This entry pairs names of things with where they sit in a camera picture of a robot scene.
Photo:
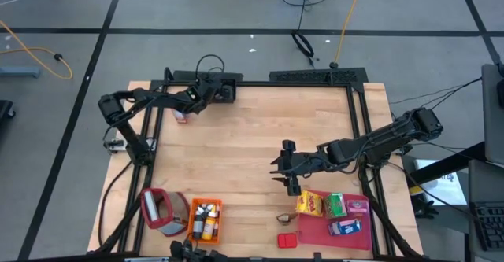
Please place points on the green Apple Jacks cereal box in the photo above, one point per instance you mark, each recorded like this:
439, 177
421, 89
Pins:
335, 205

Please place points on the black diagonal beam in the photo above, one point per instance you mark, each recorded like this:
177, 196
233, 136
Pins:
445, 168

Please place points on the grey stand base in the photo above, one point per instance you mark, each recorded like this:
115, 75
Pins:
17, 72

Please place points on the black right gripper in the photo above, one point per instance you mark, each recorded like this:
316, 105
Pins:
303, 163

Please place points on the taco seasoning packet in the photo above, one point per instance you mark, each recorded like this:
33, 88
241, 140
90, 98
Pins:
286, 218

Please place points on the black plastic basket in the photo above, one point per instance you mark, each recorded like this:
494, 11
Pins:
233, 98

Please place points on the yellow Corn Pops cereal box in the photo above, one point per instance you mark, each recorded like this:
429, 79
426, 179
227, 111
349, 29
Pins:
309, 204

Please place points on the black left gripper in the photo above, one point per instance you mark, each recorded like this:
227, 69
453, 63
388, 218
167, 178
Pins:
212, 91

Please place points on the black perforated computer case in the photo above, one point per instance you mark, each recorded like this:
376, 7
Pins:
307, 75

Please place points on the pink cereal box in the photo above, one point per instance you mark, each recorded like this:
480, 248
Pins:
357, 207

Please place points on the blue cereal box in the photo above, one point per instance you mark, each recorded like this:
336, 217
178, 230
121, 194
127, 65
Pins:
344, 227

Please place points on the dark bottle with white label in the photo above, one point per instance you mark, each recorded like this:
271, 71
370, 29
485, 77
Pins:
198, 226

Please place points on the black keyboard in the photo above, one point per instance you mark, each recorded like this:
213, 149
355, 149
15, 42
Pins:
490, 226

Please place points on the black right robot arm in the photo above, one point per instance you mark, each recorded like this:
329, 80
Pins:
378, 144

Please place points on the black aluminium rig frame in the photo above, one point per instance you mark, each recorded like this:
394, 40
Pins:
256, 83

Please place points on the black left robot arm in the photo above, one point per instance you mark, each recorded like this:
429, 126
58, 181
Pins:
130, 136

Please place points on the black cart part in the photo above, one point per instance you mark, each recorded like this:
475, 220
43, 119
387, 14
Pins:
4, 110

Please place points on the white box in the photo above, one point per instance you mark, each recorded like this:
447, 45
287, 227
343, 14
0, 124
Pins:
443, 185

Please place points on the pink plastic tray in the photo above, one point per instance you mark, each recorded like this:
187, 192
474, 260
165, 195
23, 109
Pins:
311, 234

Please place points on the red cereal box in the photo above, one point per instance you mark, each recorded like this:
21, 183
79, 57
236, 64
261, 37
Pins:
181, 117

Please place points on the grey desk with keyboard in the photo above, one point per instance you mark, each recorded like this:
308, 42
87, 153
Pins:
484, 183

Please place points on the orange plastic basket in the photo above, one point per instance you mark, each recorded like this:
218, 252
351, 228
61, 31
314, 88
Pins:
190, 230

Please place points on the small red plastic container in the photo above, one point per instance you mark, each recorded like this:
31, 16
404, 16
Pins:
287, 240

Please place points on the black moving device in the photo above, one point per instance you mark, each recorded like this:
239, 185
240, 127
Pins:
189, 252

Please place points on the black metal box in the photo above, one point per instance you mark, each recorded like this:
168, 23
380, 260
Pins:
181, 75

